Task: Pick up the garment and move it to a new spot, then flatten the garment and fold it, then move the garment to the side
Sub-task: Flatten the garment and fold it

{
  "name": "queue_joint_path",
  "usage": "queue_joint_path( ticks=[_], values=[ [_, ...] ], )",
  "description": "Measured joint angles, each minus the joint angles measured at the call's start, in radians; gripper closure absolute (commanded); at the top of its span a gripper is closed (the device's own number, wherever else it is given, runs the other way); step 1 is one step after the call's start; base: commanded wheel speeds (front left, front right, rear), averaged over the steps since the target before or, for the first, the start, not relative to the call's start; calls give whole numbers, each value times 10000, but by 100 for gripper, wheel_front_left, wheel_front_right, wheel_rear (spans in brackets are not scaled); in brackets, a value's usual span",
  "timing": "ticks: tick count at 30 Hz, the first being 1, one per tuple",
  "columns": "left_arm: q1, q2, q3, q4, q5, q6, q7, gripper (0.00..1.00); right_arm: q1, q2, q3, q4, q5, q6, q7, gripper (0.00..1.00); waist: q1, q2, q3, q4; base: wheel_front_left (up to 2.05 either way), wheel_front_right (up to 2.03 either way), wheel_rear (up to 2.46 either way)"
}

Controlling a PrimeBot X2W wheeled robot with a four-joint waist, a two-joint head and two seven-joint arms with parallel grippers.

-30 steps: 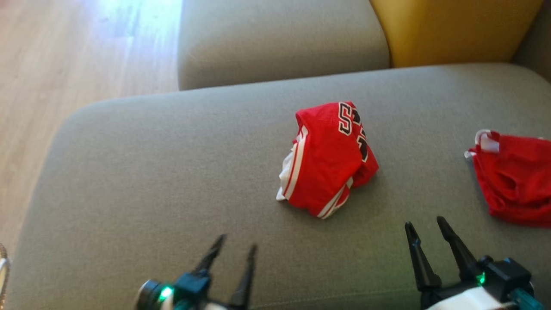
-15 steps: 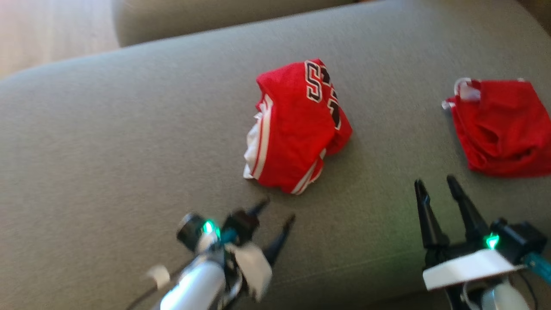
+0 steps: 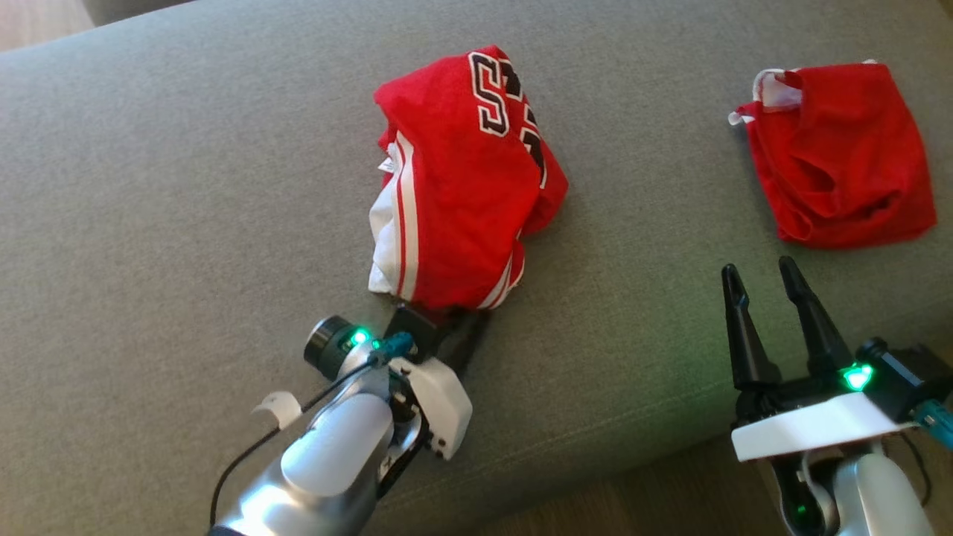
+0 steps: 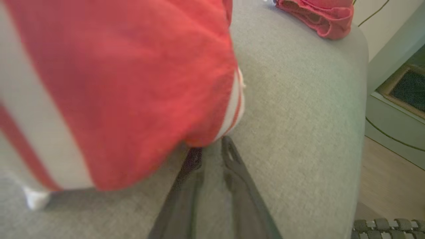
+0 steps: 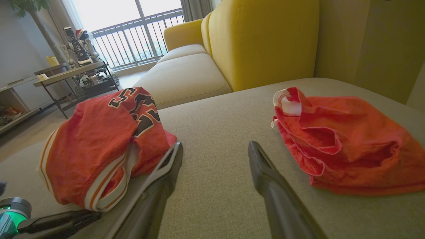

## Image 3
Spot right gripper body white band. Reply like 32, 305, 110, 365
731, 371, 919, 464

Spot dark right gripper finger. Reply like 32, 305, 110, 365
720, 264, 783, 393
777, 256, 855, 378

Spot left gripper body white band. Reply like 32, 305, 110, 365
382, 304, 475, 462

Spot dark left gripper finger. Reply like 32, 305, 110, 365
436, 307, 494, 377

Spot red lettered white-striped jersey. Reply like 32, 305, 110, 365
367, 45, 571, 313

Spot plain red garment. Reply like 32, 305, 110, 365
727, 60, 939, 251

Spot grey fabric sofa seat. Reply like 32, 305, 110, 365
0, 0, 953, 536

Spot teal left camera connector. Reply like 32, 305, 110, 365
370, 332, 415, 367

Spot teal camera connector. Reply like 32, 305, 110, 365
370, 332, 415, 367
914, 398, 953, 452

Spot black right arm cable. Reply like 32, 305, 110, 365
885, 430, 933, 508

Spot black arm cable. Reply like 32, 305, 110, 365
209, 363, 377, 528
885, 430, 933, 508

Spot teal right camera connector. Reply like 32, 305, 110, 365
914, 398, 953, 452

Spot white cable clip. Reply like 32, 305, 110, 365
252, 390, 304, 432

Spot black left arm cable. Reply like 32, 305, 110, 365
209, 363, 377, 528

